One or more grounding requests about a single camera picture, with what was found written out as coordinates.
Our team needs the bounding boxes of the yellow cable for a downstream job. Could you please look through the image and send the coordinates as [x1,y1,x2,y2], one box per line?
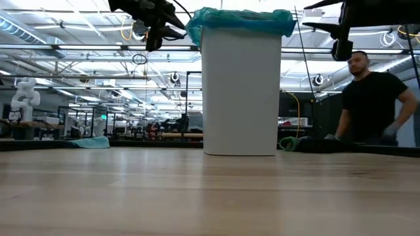
[282,90,301,138]

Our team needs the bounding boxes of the green bag roll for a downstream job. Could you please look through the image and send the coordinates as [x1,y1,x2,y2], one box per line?
[278,136,300,152]

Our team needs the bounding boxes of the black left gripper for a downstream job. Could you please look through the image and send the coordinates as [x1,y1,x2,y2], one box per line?
[108,0,186,52]

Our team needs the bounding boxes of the black cloth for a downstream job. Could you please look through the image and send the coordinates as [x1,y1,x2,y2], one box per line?
[298,134,357,153]

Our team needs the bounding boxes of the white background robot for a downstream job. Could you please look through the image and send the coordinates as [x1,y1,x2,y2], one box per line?
[8,77,42,123]

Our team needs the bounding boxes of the black monitor screen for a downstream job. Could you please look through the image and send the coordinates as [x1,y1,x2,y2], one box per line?
[278,91,316,119]

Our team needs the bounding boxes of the folded teal trash bag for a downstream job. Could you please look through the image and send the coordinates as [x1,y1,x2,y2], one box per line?
[67,136,111,149]

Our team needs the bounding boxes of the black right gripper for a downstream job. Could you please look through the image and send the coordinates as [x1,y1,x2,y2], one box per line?
[301,0,388,62]

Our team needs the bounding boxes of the white plastic trash bin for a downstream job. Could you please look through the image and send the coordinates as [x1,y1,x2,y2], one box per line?
[200,26,283,157]

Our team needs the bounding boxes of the person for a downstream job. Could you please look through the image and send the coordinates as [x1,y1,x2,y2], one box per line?
[334,50,419,148]

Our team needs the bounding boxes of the black partition wall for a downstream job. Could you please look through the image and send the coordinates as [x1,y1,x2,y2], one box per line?
[314,93,345,138]

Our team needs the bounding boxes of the teal plastic trash bag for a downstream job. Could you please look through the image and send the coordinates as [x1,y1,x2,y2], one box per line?
[185,7,298,47]

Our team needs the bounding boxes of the long thin black cable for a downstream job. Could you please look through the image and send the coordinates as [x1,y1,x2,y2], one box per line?
[293,5,316,99]
[403,24,420,96]

